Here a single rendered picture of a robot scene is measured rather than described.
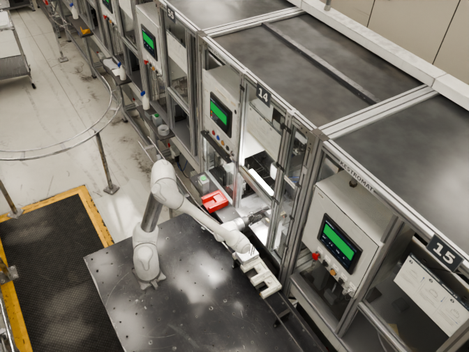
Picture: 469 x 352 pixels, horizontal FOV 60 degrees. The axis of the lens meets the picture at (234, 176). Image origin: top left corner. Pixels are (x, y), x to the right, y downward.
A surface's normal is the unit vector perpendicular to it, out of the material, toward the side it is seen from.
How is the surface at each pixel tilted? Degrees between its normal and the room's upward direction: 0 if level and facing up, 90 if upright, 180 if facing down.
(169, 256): 0
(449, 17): 90
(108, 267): 0
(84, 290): 0
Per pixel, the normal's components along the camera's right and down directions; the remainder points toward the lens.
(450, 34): -0.85, 0.36
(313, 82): 0.04, -0.70
